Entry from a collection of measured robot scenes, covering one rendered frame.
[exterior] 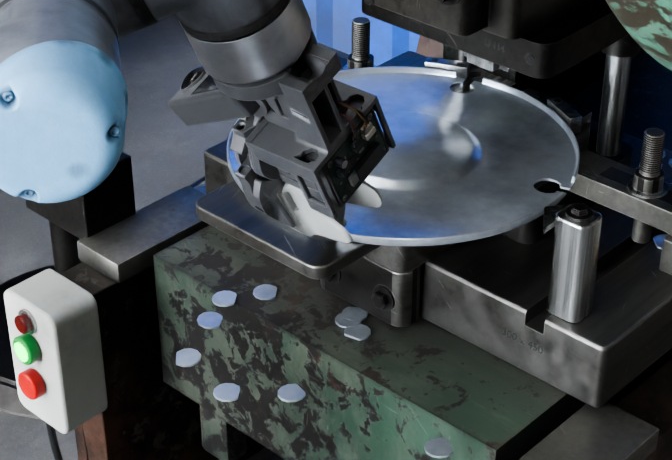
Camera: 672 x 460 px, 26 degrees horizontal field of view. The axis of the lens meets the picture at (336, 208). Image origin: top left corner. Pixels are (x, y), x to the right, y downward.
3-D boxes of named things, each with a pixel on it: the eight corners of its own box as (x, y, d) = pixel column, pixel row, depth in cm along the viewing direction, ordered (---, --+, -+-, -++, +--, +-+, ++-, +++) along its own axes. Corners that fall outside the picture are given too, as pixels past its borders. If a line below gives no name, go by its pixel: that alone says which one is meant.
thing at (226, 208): (320, 410, 112) (319, 265, 105) (197, 336, 121) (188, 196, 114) (515, 276, 128) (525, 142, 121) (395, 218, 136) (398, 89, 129)
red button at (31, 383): (37, 405, 132) (34, 381, 131) (18, 392, 134) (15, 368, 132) (48, 399, 133) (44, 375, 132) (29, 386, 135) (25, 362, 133)
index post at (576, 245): (574, 326, 112) (586, 221, 107) (543, 310, 114) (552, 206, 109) (595, 310, 114) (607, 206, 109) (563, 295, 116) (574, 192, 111)
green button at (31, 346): (32, 370, 130) (29, 345, 129) (13, 357, 132) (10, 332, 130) (43, 364, 131) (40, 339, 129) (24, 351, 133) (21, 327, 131)
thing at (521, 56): (541, 110, 115) (546, 47, 112) (354, 37, 127) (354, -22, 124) (652, 46, 125) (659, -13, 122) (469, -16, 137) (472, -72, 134)
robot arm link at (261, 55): (154, 22, 90) (235, -64, 93) (181, 72, 93) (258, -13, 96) (242, 57, 86) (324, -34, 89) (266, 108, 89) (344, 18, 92)
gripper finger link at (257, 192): (281, 242, 104) (241, 165, 97) (265, 235, 105) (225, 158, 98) (321, 195, 106) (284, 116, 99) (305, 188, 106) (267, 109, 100)
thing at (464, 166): (624, 116, 126) (625, 108, 125) (500, 286, 104) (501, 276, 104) (327, 50, 137) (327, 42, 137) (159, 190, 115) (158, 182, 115)
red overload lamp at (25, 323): (29, 342, 129) (26, 320, 128) (12, 331, 130) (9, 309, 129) (38, 336, 129) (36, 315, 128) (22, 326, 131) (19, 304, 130)
